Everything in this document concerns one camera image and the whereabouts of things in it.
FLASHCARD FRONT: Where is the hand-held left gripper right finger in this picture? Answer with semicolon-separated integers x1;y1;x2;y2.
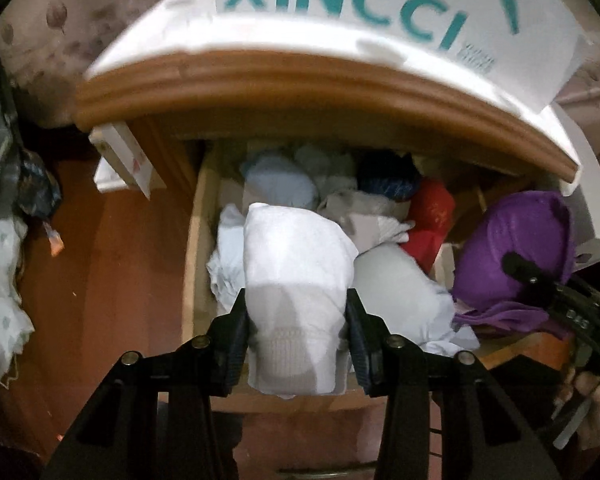
345;287;563;480

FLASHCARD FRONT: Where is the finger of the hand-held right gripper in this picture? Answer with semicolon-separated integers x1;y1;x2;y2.
550;302;600;376
502;251;600;311

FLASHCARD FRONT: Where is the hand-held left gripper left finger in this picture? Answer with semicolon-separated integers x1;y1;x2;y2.
40;287;253;480

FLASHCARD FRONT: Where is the purple bra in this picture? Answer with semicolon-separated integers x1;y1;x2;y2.
452;191;576;341

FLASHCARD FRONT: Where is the white underwear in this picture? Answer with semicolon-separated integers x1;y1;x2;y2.
207;204;251;311
242;202;359;400

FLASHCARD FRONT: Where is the wooden drawer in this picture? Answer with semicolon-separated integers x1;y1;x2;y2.
180;140;571;413

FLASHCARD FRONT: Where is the navy floral underwear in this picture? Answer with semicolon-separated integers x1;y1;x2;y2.
356;152;423;203

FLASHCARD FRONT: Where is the white crumpled underwear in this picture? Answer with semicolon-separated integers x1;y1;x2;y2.
207;204;251;311

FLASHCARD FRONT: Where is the red underwear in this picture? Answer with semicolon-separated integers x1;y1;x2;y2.
400;178;457;273

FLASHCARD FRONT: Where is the beige underwear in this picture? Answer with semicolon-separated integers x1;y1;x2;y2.
320;190;416;253

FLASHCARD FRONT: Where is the light blue underwear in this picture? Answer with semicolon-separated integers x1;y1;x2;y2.
242;152;320;209

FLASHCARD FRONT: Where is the pale underwear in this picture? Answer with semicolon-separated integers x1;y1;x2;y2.
297;144;357;193

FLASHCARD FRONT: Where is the pale grey bra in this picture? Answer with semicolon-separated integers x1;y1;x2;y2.
352;242;481;356

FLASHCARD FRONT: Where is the small orange packet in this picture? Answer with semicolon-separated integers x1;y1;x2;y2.
42;222;66;257

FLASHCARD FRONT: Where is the small white box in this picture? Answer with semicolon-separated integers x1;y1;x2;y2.
89;122;166;198

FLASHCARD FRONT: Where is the white printed cloth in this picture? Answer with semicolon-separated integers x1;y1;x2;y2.
0;215;36;401

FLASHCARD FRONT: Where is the dark patterned cloth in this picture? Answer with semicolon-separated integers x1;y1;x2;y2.
15;149;63;221

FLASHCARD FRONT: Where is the wooden nightstand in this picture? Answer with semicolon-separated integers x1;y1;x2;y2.
75;52;583;480

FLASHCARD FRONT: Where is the white XINCCI cardboard box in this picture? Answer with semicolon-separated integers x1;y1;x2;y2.
82;0;600;241

